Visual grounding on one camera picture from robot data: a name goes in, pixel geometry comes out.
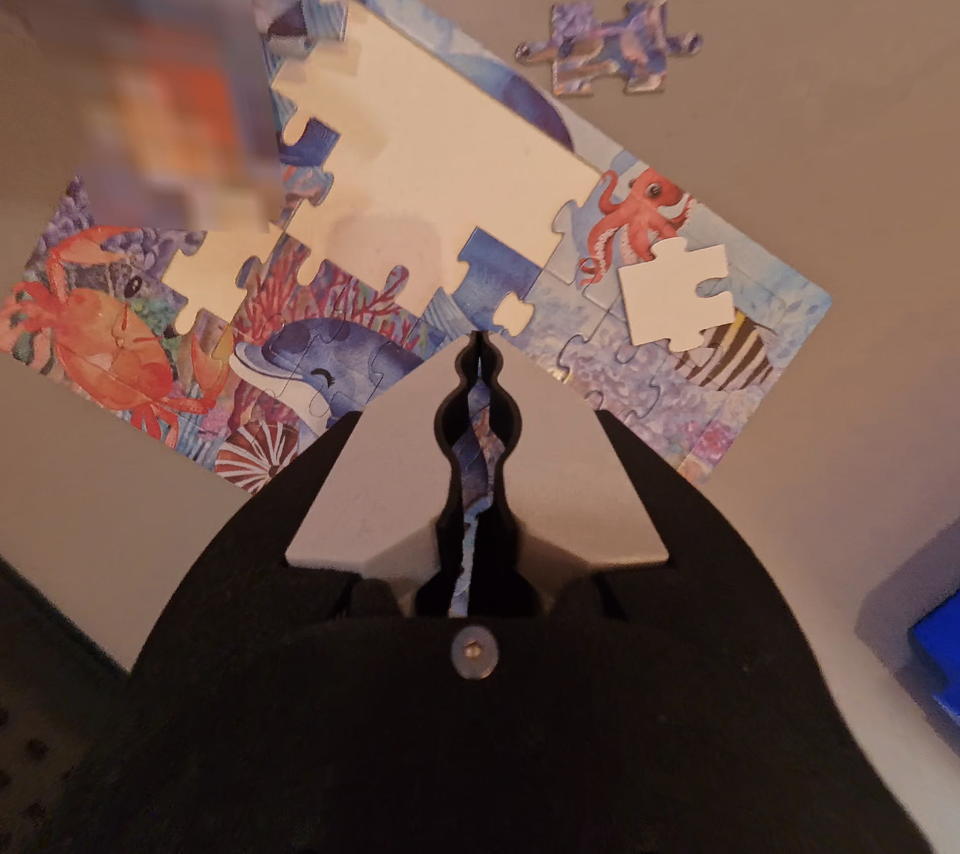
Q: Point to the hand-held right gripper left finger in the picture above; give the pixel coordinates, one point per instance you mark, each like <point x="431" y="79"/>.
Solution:
<point x="367" y="494"/>

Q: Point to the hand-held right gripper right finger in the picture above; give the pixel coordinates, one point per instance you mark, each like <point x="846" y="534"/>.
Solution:
<point x="585" y="494"/>

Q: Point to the white puzzle piece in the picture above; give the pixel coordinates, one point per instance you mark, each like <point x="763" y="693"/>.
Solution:
<point x="675" y="295"/>

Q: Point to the blue purple puzzle piece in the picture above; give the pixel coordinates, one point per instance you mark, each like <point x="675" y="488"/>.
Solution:
<point x="495" y="269"/>

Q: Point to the sea animals jigsaw puzzle board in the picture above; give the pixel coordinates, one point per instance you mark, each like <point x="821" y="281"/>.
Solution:
<point x="450" y="141"/>

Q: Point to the blue plastic bin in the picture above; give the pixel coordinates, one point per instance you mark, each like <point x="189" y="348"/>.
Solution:
<point x="937" y="651"/>

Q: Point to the purple coral puzzle piece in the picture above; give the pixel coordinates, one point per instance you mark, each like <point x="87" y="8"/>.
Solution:
<point x="607" y="48"/>

